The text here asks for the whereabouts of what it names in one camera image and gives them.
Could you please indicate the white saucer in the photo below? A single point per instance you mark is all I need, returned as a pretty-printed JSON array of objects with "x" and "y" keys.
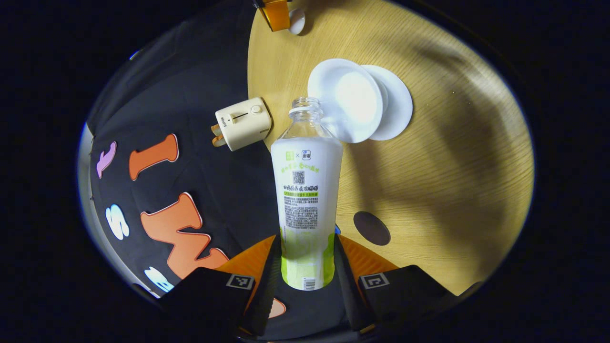
[{"x": 398, "y": 105}]

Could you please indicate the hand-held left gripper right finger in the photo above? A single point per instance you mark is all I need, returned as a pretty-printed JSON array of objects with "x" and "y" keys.
[{"x": 348, "y": 295}]

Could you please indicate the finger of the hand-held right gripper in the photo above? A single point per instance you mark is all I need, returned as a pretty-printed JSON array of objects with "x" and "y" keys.
[{"x": 276, "y": 14}]

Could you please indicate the black backdrop cloth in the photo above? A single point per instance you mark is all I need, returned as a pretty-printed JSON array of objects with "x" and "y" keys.
[{"x": 200, "y": 71}]

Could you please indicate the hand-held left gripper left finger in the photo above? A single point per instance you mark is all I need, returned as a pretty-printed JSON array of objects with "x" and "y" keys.
[{"x": 267, "y": 295}]

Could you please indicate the brown toast slice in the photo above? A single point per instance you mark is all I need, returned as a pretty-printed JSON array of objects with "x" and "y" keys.
[
  {"x": 219, "y": 141},
  {"x": 216, "y": 129}
]

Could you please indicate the white green water bottle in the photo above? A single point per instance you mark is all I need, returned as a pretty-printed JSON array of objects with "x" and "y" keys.
[{"x": 307, "y": 200}]

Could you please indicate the dark round coaster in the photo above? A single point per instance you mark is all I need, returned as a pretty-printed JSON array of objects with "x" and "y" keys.
[{"x": 371, "y": 228}]

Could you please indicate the white teacup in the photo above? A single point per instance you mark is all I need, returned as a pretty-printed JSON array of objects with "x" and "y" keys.
[{"x": 350, "y": 95}]

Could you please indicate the cream toaster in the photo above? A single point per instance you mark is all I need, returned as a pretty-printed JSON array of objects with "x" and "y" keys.
[{"x": 245, "y": 124}]

